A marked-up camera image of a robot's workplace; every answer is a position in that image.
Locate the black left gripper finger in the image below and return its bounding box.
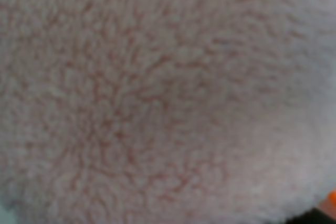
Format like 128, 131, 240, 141
285, 208, 335, 224

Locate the pink towel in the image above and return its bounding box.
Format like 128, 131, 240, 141
1, 0, 335, 223

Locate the orange handled slotted spatula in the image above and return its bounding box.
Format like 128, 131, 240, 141
328, 190, 336, 206

